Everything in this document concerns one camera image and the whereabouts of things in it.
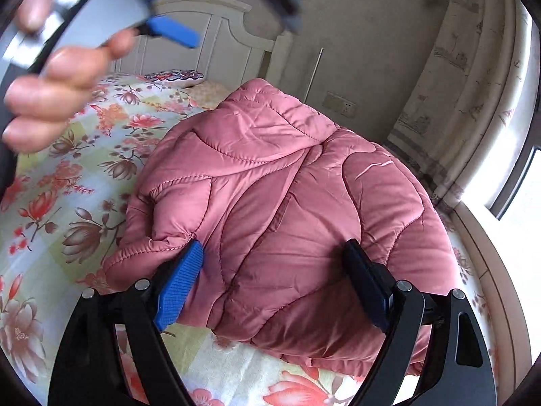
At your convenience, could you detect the pink quilted jacket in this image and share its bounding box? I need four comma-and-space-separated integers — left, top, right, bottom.
103, 79, 458, 377

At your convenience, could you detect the person's left hand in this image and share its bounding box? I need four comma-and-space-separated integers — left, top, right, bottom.
2, 0, 140, 155

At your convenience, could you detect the colourful patterned pillow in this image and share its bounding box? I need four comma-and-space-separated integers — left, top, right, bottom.
145, 69, 205, 88

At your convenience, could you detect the silver desk lamp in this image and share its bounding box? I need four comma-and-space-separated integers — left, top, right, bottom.
303, 47, 325, 104

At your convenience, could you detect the white wooden headboard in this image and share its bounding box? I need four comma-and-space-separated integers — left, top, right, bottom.
110, 0, 293, 90

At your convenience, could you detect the yellow fluffy pillow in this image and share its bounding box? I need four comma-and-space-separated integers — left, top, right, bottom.
185, 81, 232, 110

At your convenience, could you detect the floral bed sheet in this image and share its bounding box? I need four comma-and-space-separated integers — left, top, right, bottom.
0, 71, 500, 406

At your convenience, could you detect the dark framed window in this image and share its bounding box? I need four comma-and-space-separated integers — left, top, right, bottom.
490, 145, 540, 220

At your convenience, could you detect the patterned striped curtain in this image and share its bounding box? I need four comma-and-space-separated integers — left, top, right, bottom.
385, 0, 539, 213

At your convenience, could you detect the beige wall socket panel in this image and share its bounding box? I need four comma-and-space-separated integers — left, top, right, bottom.
323, 92, 357, 117

